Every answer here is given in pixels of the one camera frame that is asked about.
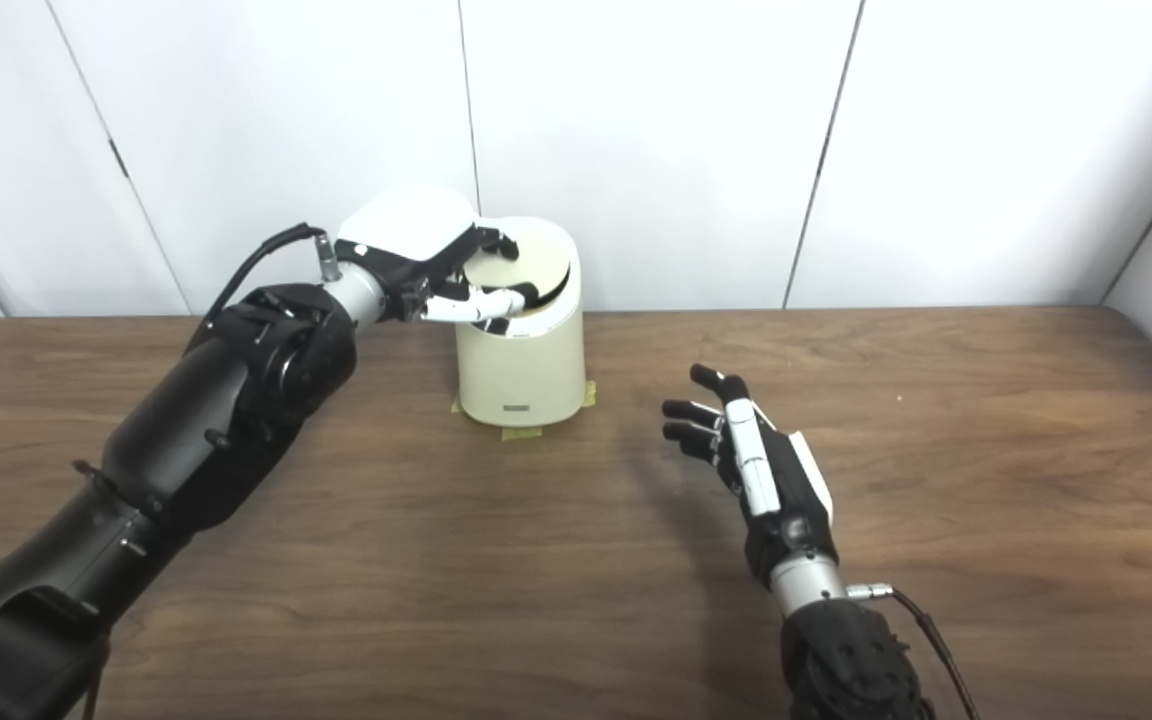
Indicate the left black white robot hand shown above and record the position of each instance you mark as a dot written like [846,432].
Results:
[406,225]

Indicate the cream round bin lid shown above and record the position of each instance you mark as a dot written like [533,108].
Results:
[541,255]

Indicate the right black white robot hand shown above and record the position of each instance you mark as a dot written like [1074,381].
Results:
[786,490]

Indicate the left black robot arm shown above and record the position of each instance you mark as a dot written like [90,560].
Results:
[206,420]

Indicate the cream-colored bin body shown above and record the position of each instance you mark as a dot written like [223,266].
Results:
[526,370]

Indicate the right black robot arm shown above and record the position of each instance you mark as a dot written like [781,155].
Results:
[846,660]

